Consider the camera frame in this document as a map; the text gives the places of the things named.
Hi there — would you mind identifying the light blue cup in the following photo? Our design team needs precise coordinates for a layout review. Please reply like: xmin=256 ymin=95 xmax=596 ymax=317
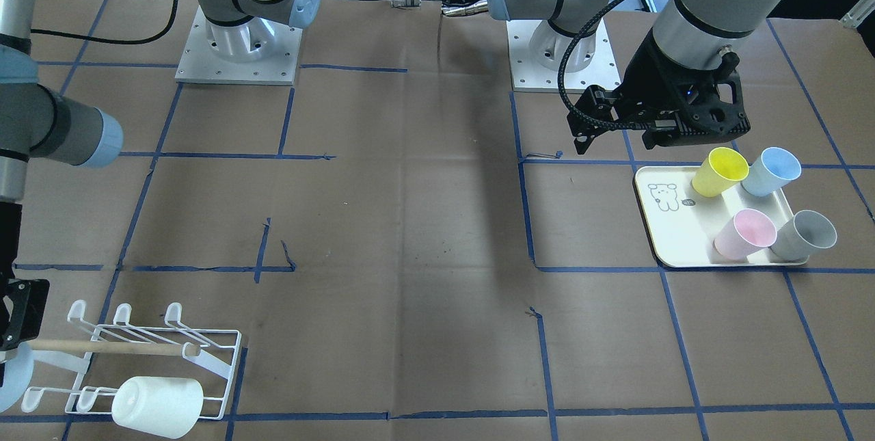
xmin=1 ymin=343 xmax=35 ymax=412
xmin=742 ymin=147 xmax=801 ymax=197

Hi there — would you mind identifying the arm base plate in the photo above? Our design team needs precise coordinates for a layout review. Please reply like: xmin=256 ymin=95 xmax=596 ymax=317
xmin=507 ymin=17 xmax=623 ymax=94
xmin=175 ymin=8 xmax=304 ymax=86

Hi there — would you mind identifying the grey plastic cup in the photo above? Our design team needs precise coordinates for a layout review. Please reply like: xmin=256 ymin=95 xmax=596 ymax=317
xmin=770 ymin=210 xmax=837 ymax=261

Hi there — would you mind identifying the pink plastic cup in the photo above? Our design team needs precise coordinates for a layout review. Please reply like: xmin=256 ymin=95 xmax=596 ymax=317
xmin=714 ymin=208 xmax=777 ymax=260

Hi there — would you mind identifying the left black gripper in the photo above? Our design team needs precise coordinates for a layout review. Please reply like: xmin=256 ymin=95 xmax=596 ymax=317
xmin=566 ymin=35 xmax=725 ymax=155

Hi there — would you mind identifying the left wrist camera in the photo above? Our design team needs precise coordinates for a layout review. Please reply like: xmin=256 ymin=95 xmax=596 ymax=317
xmin=675 ymin=71 xmax=752 ymax=146

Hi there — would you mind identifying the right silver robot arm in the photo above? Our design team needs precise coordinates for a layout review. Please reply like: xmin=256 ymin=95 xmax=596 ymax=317
xmin=2 ymin=0 xmax=322 ymax=351

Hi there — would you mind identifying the white plastic cup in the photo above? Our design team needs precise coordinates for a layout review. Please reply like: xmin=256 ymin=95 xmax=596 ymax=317
xmin=111 ymin=376 xmax=205 ymax=439

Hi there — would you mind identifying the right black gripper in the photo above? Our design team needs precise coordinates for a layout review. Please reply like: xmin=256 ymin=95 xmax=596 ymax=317
xmin=1 ymin=202 xmax=50 ymax=351

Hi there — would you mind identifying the cream plastic tray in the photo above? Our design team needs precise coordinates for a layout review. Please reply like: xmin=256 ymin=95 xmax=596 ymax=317
xmin=634 ymin=165 xmax=807 ymax=269

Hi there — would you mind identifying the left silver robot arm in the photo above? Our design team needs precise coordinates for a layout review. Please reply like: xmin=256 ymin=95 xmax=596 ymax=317
xmin=486 ymin=0 xmax=781 ymax=155

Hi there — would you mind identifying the yellow plastic cup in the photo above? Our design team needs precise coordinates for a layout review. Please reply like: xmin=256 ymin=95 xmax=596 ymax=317
xmin=691 ymin=147 xmax=750 ymax=198

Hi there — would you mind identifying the white wire cup rack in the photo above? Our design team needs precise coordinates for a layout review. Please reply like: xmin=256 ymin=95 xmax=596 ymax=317
xmin=12 ymin=299 xmax=243 ymax=422

